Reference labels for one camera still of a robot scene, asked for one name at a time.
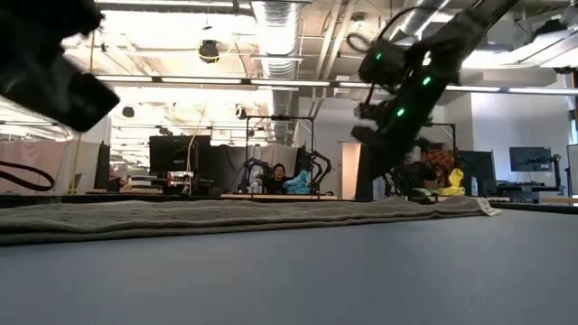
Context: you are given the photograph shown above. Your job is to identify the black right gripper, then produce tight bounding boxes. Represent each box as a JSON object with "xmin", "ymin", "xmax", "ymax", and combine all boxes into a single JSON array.
[{"xmin": 351, "ymin": 97, "xmax": 434, "ymax": 181}]

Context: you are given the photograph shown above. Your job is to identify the grey cloth partition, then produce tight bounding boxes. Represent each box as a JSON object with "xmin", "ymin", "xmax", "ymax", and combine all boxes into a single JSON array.
[{"xmin": 210, "ymin": 144, "xmax": 263, "ymax": 193}]

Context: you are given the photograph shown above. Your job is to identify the long ceiling light bar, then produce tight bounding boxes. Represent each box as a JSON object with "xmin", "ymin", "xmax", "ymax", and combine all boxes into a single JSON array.
[{"xmin": 94, "ymin": 74, "xmax": 407, "ymax": 90}]

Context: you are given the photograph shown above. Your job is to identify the turquoise cloth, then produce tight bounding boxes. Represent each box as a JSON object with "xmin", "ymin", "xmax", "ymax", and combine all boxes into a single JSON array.
[{"xmin": 283, "ymin": 169, "xmax": 312, "ymax": 196}]

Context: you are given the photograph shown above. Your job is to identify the dark monitor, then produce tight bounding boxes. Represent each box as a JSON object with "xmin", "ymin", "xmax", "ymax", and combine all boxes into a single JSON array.
[{"xmin": 458, "ymin": 150, "xmax": 497, "ymax": 196}]

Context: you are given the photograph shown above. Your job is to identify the beige door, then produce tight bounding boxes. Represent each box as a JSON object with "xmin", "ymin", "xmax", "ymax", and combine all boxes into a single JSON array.
[{"xmin": 340, "ymin": 141, "xmax": 376, "ymax": 200}]

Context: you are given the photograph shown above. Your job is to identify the monitor on black arm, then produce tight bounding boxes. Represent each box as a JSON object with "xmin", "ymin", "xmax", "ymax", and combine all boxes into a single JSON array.
[{"xmin": 508, "ymin": 146, "xmax": 564, "ymax": 190}]

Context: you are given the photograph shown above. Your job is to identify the black hanging ceiling speaker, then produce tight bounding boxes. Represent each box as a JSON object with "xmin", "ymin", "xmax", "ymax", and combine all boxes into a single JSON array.
[{"xmin": 197, "ymin": 39, "xmax": 221, "ymax": 65}]

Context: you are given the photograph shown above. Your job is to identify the pink cloth partition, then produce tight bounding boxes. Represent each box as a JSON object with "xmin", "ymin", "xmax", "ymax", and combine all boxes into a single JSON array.
[{"xmin": 0, "ymin": 137, "xmax": 103, "ymax": 195}]

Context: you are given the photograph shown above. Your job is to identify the yellow cloth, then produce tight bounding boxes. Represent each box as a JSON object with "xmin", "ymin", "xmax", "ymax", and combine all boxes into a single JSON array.
[{"xmin": 435, "ymin": 167, "xmax": 466, "ymax": 197}]

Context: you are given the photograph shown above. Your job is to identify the wooden station table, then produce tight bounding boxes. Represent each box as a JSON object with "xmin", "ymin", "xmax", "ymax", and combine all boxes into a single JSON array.
[{"xmin": 220, "ymin": 192, "xmax": 339, "ymax": 202}]

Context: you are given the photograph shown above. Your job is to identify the white cloth partition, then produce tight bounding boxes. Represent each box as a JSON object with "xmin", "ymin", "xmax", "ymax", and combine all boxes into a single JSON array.
[{"xmin": 259, "ymin": 143, "xmax": 299, "ymax": 166}]

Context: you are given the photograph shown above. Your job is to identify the orange patterned cloth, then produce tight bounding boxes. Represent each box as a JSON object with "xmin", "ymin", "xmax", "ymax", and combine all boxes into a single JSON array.
[{"xmin": 424, "ymin": 150, "xmax": 455, "ymax": 180}]

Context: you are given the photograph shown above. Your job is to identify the grey-beige towel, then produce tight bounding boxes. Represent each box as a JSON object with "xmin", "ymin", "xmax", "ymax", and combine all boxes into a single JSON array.
[{"xmin": 0, "ymin": 195, "xmax": 501, "ymax": 247}]

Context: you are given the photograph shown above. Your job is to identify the black background robot arms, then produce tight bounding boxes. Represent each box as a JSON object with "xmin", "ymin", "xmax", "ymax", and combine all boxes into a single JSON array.
[{"xmin": 293, "ymin": 148, "xmax": 333, "ymax": 195}]

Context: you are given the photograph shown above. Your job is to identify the white screen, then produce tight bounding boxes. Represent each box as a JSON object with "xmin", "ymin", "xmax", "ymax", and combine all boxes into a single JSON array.
[{"xmin": 566, "ymin": 143, "xmax": 578, "ymax": 196}]

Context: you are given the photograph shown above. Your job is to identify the slanted silver ventilation duct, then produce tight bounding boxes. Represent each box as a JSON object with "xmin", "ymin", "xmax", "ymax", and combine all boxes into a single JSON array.
[{"xmin": 359, "ymin": 0, "xmax": 452, "ymax": 85}]

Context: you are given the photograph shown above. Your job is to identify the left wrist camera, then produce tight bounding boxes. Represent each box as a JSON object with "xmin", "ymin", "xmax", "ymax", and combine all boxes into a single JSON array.
[{"xmin": 0, "ymin": 49, "xmax": 122, "ymax": 133}]

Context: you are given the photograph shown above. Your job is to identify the black monitor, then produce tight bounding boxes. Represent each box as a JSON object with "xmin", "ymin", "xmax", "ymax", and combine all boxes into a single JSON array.
[{"xmin": 148, "ymin": 135, "xmax": 212, "ymax": 180}]

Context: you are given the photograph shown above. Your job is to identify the black aluminium table frame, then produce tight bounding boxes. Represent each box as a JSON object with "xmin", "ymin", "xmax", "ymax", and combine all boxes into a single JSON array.
[{"xmin": 0, "ymin": 192, "xmax": 578, "ymax": 216}]

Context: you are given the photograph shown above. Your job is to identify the short ceiling light strip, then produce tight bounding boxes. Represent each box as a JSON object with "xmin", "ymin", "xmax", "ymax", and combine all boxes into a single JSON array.
[{"xmin": 444, "ymin": 84, "xmax": 578, "ymax": 96}]

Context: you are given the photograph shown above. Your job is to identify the black cable loop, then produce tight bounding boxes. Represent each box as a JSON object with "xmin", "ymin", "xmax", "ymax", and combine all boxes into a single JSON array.
[{"xmin": 0, "ymin": 160, "xmax": 56, "ymax": 192}]

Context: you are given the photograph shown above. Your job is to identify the black station frame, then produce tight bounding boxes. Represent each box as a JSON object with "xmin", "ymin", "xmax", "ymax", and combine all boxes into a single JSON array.
[
  {"xmin": 424, "ymin": 120, "xmax": 457, "ymax": 154},
  {"xmin": 245, "ymin": 115, "xmax": 316, "ymax": 196}
]

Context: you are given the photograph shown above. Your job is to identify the thin yellow cable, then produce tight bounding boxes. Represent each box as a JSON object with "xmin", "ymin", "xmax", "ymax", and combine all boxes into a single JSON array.
[{"xmin": 185, "ymin": 101, "xmax": 208, "ymax": 178}]

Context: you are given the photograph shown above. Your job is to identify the dark desk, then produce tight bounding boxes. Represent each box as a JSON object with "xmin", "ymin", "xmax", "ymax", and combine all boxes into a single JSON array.
[{"xmin": 489, "ymin": 180, "xmax": 565, "ymax": 204}]

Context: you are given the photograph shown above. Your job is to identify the person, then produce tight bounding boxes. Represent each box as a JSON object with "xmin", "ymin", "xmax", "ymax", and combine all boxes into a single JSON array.
[{"xmin": 261, "ymin": 162, "xmax": 290, "ymax": 195}]

